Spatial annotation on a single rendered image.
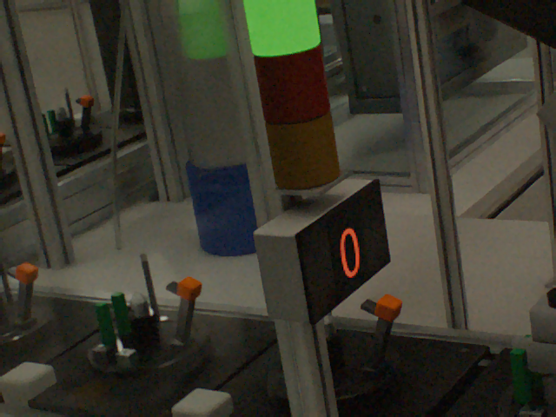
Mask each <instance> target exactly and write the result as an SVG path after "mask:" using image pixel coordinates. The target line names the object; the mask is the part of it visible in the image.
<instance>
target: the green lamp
mask: <svg viewBox="0 0 556 417"><path fill-rule="evenodd" d="M243 1H244V6H245V12H246V18H247V22H248V33H249V39H250V44H251V49H253V53H254V54H255V55H257V56H278V55H286V54H291V53H296V51H300V50H306V49H309V48H312V47H314V46H316V45H318V44H319V42H320V41H321V39H320V33H319V27H318V21H317V15H316V8H315V2H314V0H243Z"/></svg>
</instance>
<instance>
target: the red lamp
mask: <svg viewBox="0 0 556 417"><path fill-rule="evenodd" d="M254 60H255V71H256V76H257V82H258V87H259V92H260V98H261V107H262V114H263V119H264V120H265V121H268V122H273V123H274V124H288V122H301V121H306V120H309V119H314V118H316V117H319V116H323V115H326V114H327V113H328V112H329V111H330V109H331V105H330V100H329V93H328V82H327V76H326V70H325V69H324V63H323V57H322V51H321V44H320V43H319V44H318V45H316V46H314V47H312V48H309V49H306V50H300V51H296V53H291V54H286V55H278V56H257V55H255V56H254Z"/></svg>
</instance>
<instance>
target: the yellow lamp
mask: <svg viewBox="0 0 556 417"><path fill-rule="evenodd" d="M264 125H265V130H266V131H267V135H268V146H269V151H270V157H271V162H272V167H273V173H274V179H275V185H276V186H278V187H280V188H283V189H307V188H313V187H317V186H321V185H324V184H328V183H329V182H331V181H333V180H334V179H335V178H337V177H338V176H339V174H340V166H339V160H338V155H337V148H336V141H335V135H334V125H333V117H332V112H331V110H330V111H329V112H328V113H327V114H326V115H323V116H319V117H316V118H314V119H309V120H306V121H301V122H288V124H274V123H273V122H268V121H265V123H264Z"/></svg>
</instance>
